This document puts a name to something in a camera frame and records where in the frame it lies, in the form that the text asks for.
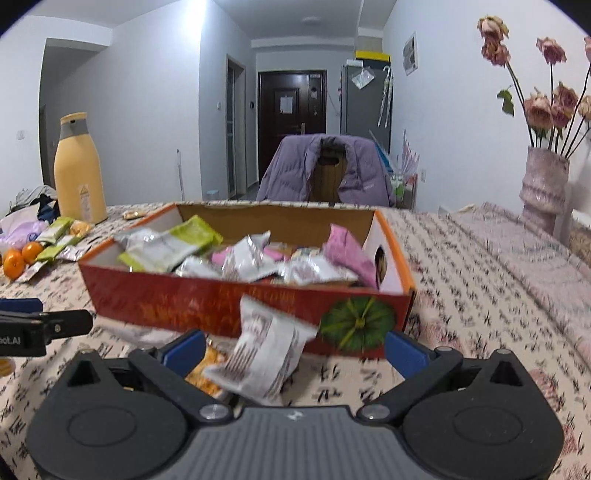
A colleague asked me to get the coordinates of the green white snack bar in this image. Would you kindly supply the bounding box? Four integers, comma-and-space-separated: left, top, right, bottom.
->
114, 215, 223, 273

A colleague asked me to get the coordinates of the pink snack packet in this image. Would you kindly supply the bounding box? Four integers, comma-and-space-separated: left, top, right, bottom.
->
322, 224, 377, 289

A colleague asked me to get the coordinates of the orange tangerine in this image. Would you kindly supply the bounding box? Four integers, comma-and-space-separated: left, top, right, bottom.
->
2, 250, 26, 281
21, 241, 44, 265

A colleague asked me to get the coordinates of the white silver snack packet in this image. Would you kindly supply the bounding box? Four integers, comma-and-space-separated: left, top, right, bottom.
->
204, 296, 318, 407

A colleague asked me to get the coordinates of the purple tissue pack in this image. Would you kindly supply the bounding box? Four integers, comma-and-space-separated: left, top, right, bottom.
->
0, 209, 49, 254

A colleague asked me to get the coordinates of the green snack bar on table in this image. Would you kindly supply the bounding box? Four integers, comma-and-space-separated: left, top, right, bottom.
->
36, 216, 73, 245

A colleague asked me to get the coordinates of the red cardboard pumpkin box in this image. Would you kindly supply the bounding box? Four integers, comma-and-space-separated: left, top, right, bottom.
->
78, 201, 417, 359

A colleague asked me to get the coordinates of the yellow thermos bottle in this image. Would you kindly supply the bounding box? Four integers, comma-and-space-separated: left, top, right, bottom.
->
54, 112, 107, 224

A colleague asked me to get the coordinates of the pink quilted cloth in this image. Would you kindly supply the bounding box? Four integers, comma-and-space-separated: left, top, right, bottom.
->
448, 203, 591, 362

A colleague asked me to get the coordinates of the wooden chair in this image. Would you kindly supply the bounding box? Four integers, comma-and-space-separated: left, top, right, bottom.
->
308, 151, 346, 204

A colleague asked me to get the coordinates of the purple jacket on chair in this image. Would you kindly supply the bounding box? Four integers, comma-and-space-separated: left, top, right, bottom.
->
256, 134, 394, 207

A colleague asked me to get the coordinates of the pink ceramic vase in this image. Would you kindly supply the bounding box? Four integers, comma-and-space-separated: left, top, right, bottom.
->
520, 147, 570, 236

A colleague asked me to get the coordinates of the clear storage jar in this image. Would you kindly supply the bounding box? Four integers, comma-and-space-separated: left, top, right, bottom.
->
568, 210, 591, 266

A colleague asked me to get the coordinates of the grey refrigerator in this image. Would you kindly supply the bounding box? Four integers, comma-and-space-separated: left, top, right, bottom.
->
339, 60, 394, 150

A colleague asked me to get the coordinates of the dark entrance door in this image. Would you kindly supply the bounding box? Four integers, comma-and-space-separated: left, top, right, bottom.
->
257, 70, 327, 181

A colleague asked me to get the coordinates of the dried rose bouquet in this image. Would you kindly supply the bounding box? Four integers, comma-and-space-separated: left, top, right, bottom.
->
476, 14, 591, 160

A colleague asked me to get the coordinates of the wall picture frame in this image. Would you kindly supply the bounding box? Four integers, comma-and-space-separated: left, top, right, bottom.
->
403, 33, 418, 75

